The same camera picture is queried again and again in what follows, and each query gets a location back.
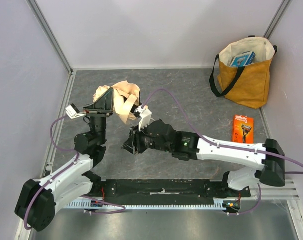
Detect beige folding umbrella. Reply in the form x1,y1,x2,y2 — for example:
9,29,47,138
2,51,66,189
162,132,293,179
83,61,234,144
93,80,141,124

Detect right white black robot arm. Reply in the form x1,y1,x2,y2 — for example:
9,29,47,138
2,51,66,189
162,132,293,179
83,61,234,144
122,119,286,191

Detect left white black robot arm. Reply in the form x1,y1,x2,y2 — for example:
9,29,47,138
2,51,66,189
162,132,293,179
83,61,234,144
14,87,114,232

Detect orange razor package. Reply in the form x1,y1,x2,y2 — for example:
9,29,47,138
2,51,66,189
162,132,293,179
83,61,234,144
232,114,255,144

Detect mustard tote bag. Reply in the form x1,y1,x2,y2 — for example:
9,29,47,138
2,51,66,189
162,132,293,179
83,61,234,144
209,36,278,109

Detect blue razor box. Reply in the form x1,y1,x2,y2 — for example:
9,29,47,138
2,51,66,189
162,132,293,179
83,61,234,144
229,51,256,68

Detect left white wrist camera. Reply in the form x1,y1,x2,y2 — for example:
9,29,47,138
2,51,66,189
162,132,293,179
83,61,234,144
65,103,87,120

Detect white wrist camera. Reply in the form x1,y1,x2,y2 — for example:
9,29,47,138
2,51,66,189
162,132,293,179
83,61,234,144
136,105,152,132
65,103,87,120

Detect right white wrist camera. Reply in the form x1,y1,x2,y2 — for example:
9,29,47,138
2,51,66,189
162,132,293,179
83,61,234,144
136,105,152,132

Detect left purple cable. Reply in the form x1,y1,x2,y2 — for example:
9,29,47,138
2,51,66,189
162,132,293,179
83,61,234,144
23,115,127,230

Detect purple cable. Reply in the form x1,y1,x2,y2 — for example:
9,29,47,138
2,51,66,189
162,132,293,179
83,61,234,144
23,115,127,230
141,87,303,217

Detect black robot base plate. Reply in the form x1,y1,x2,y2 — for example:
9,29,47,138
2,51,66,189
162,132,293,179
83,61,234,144
88,179,251,205

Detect white slotted cable duct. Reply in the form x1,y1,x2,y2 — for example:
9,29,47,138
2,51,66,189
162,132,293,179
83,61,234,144
65,198,241,211

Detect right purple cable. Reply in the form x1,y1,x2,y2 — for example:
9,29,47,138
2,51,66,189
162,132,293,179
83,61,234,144
141,87,303,217

